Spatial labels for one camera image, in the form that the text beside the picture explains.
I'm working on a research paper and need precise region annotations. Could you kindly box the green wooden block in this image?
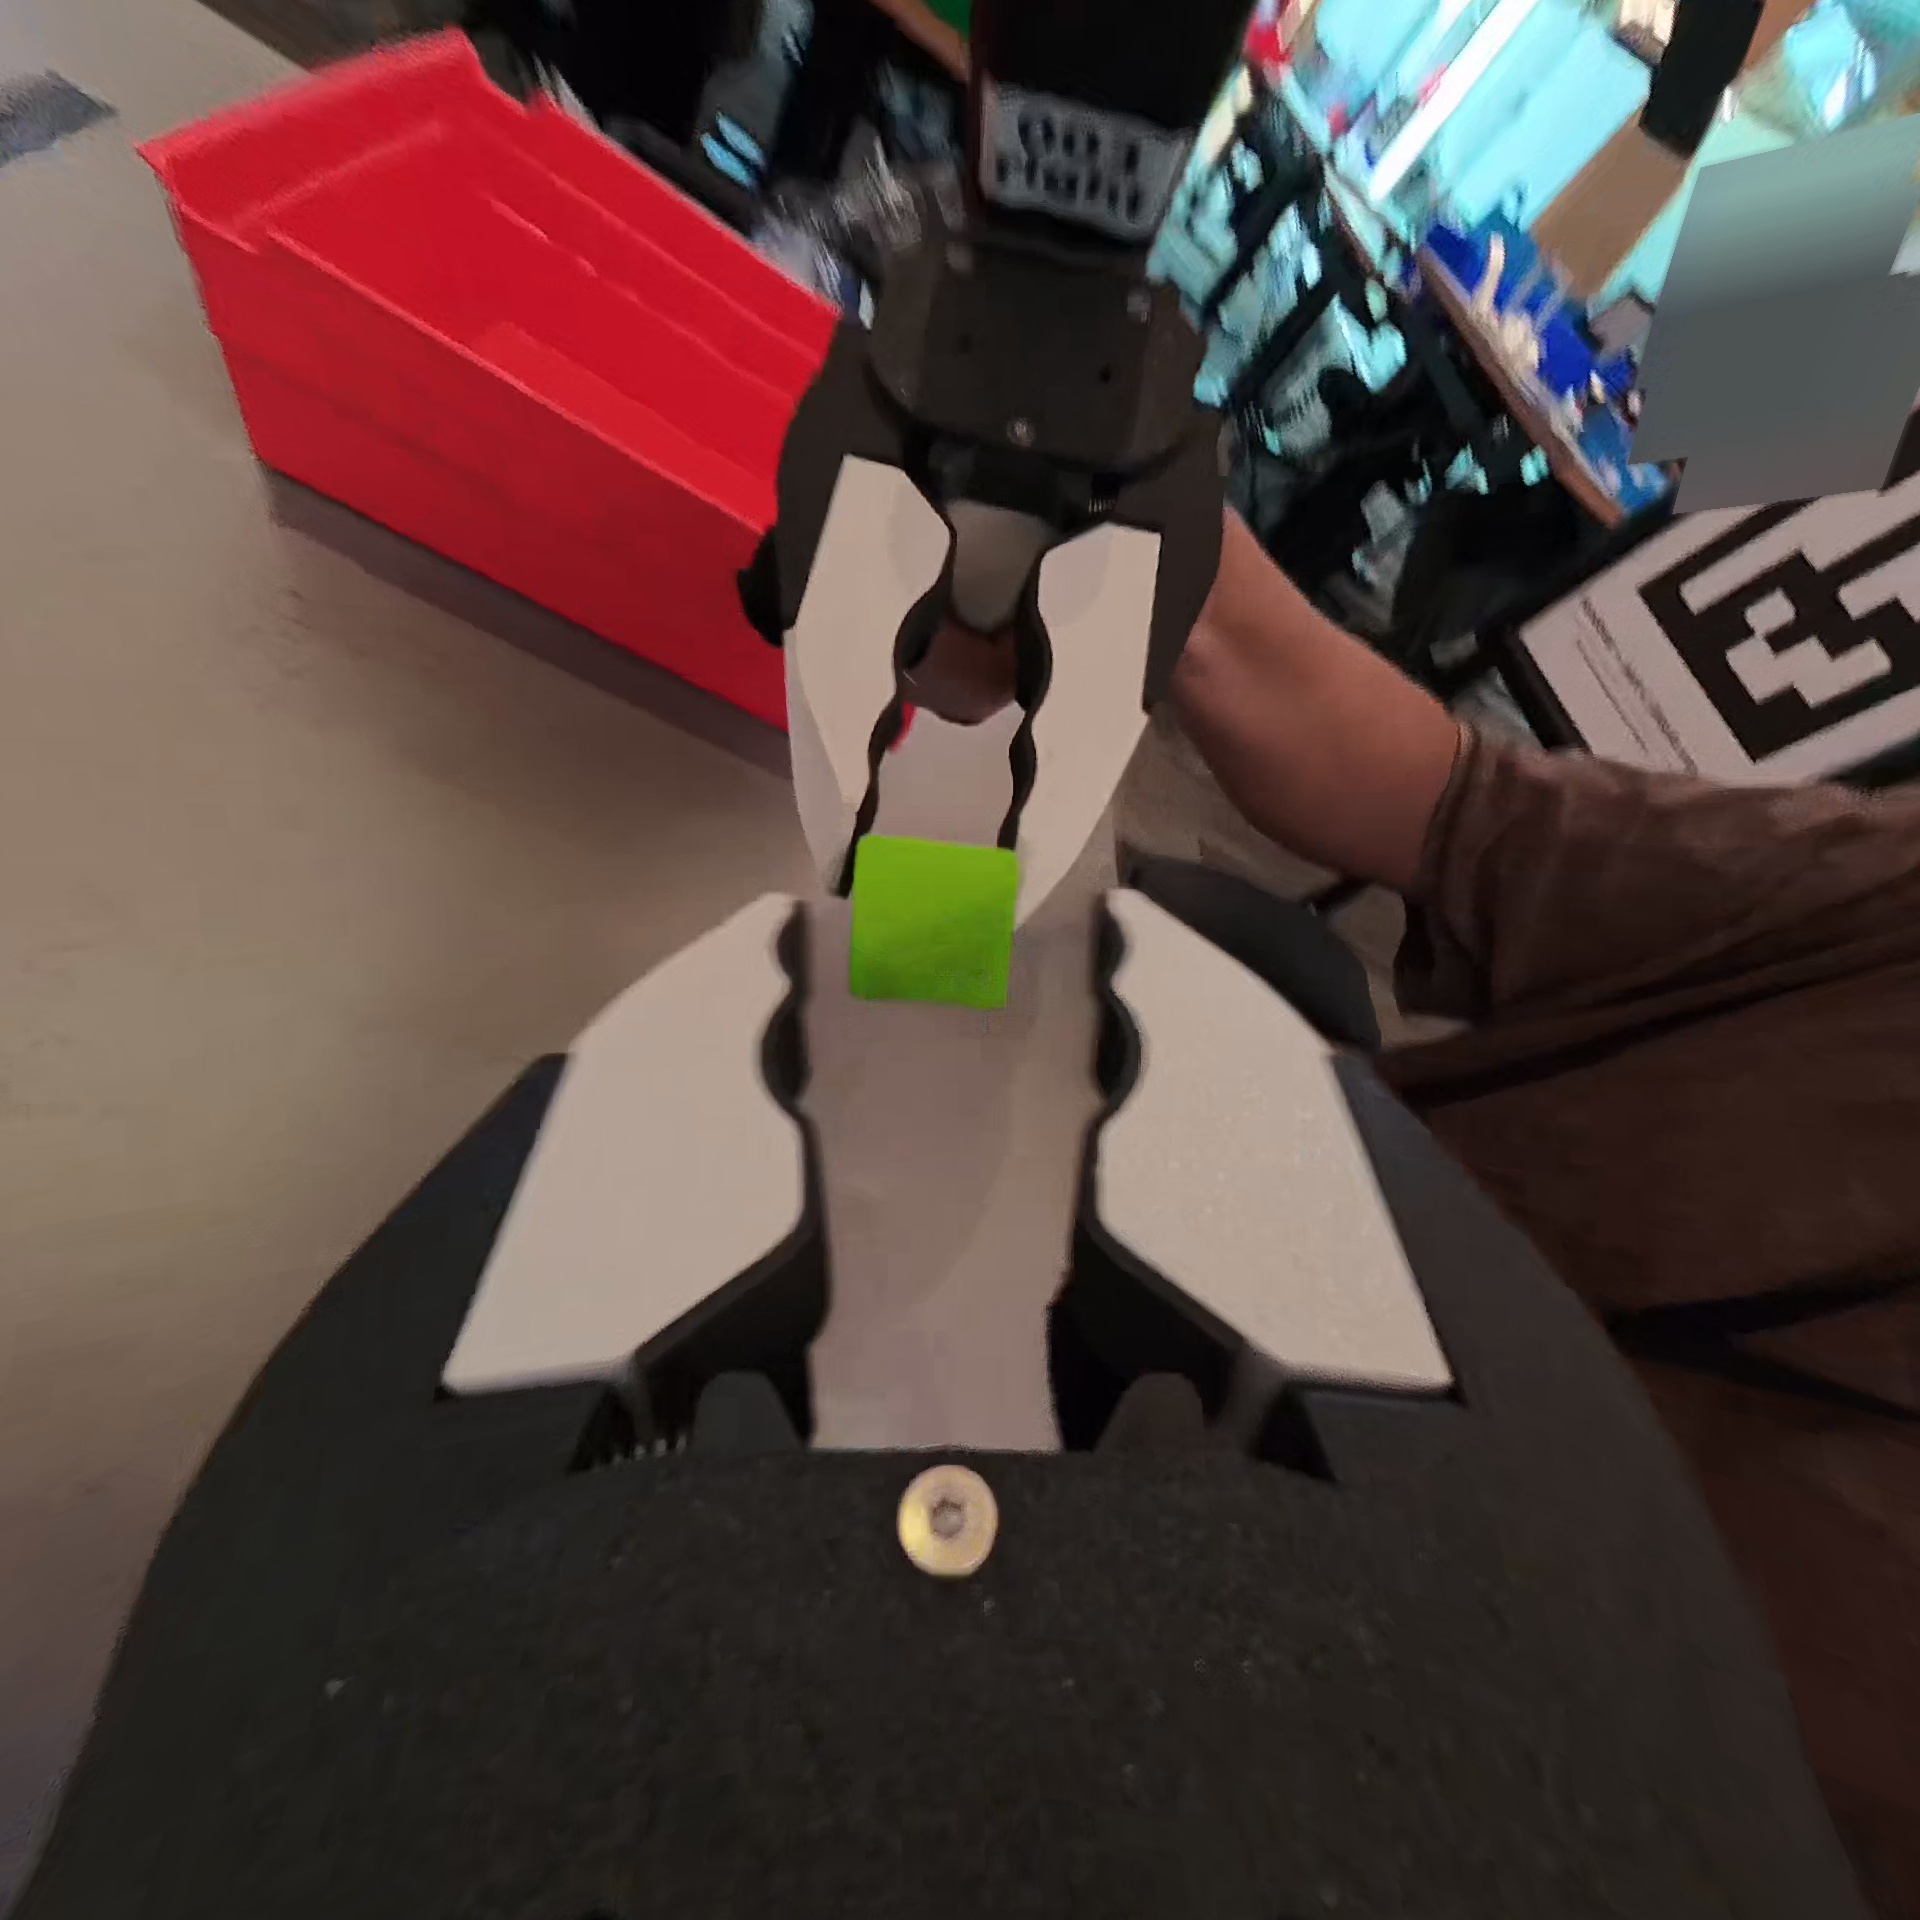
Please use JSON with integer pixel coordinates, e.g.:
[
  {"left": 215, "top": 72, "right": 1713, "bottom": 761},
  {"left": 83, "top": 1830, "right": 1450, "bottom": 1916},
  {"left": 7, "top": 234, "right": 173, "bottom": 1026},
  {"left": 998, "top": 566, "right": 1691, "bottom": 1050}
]
[{"left": 847, "top": 839, "right": 1027, "bottom": 1010}]

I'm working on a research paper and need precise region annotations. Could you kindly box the black chest strap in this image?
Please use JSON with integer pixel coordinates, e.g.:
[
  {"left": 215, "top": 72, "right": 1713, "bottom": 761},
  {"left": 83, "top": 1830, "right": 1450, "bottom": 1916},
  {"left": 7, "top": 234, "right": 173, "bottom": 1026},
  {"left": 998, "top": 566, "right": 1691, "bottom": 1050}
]
[{"left": 1620, "top": 1290, "right": 1920, "bottom": 1428}]

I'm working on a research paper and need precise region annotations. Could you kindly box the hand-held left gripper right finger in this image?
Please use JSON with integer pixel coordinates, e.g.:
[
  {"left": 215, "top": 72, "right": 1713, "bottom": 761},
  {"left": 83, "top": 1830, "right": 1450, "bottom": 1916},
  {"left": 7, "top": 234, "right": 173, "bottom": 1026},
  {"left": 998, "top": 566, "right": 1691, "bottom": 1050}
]
[{"left": 1056, "top": 893, "right": 1458, "bottom": 1418}]

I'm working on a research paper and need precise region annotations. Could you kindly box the grey desk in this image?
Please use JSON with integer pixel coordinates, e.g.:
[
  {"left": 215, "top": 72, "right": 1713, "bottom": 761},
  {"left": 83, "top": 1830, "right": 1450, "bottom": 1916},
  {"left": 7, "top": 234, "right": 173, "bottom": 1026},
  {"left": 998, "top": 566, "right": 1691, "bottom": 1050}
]
[{"left": 0, "top": 0, "right": 1502, "bottom": 1833}]

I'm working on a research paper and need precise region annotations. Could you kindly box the cardboard box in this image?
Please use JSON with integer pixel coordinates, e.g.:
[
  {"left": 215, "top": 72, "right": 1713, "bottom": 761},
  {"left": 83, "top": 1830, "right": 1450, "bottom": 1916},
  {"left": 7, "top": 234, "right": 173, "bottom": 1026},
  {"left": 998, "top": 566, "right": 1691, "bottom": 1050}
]
[{"left": 1536, "top": 90, "right": 1743, "bottom": 302}]

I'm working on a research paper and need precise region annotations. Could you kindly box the red plastic bin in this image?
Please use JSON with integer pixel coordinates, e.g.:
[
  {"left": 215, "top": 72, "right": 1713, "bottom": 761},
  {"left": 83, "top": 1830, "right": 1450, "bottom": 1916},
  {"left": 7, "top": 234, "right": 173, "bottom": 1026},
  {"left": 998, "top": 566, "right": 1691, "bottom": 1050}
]
[{"left": 138, "top": 30, "right": 848, "bottom": 732}]

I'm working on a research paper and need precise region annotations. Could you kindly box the person's brown clothing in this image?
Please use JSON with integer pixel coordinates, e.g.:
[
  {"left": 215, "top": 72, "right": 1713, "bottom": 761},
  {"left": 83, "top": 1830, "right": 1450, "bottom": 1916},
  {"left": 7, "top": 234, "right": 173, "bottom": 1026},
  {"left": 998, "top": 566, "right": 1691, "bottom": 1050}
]
[{"left": 1367, "top": 726, "right": 1920, "bottom": 1920}]

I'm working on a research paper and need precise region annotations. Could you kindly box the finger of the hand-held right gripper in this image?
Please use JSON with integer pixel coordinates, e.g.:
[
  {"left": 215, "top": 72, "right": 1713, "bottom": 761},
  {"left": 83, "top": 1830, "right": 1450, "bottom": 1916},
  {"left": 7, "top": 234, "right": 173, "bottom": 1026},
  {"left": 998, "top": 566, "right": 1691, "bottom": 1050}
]
[
  {"left": 997, "top": 511, "right": 1178, "bottom": 932},
  {"left": 781, "top": 450, "right": 968, "bottom": 919}
]

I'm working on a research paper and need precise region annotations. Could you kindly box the black framed board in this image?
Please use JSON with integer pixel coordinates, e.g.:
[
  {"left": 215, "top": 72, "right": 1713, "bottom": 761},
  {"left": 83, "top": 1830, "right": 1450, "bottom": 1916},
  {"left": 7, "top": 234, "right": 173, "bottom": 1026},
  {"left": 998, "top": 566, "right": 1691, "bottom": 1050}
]
[{"left": 1500, "top": 474, "right": 1920, "bottom": 789}]

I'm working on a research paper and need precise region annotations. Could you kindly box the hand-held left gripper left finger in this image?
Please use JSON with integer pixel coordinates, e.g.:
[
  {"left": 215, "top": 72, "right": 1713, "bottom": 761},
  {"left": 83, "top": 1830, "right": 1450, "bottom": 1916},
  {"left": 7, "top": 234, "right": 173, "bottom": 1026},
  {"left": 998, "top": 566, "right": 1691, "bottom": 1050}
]
[{"left": 442, "top": 895, "right": 828, "bottom": 1418}]

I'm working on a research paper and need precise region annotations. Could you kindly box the person's right hand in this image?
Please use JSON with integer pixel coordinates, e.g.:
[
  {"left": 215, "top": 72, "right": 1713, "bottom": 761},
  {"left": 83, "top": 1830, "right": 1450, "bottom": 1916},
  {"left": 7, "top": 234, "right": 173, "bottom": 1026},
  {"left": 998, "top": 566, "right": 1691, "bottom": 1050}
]
[{"left": 901, "top": 600, "right": 1029, "bottom": 732}]

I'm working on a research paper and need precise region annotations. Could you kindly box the black office chair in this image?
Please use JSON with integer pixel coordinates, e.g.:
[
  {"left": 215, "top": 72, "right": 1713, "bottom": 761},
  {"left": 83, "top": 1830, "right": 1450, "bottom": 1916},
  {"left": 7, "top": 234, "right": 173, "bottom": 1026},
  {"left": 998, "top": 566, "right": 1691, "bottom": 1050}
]
[{"left": 1117, "top": 851, "right": 1389, "bottom": 1053}]

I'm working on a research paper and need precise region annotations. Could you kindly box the person's right forearm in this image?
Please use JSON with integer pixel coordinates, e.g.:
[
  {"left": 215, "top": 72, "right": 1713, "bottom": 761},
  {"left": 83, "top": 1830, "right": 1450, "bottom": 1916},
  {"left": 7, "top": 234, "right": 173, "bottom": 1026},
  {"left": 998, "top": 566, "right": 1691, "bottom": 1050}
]
[{"left": 1165, "top": 511, "right": 1479, "bottom": 897}]

